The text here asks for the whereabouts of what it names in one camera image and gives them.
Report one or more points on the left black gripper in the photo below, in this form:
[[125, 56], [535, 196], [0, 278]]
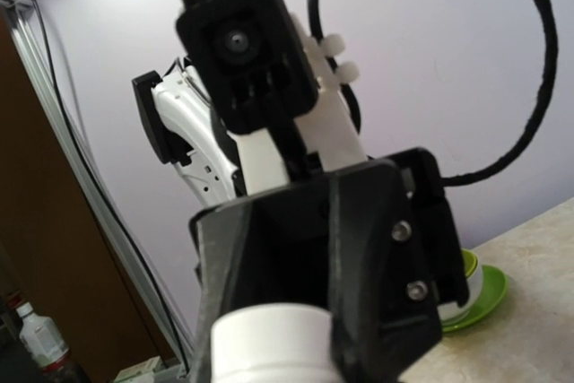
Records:
[[374, 242]]

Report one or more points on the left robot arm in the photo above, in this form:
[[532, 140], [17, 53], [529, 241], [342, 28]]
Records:
[[183, 129]]

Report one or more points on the green plate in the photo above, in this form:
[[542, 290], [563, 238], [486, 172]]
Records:
[[494, 291]]

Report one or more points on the background bottle red label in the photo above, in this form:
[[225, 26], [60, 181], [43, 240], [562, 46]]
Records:
[[42, 339]]

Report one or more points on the green bowl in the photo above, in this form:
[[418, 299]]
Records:
[[451, 313]]

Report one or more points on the small clear white-capped bottle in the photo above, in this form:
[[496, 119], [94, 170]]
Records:
[[282, 342]]

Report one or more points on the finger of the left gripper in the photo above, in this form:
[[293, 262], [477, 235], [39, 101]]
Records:
[[220, 235]]

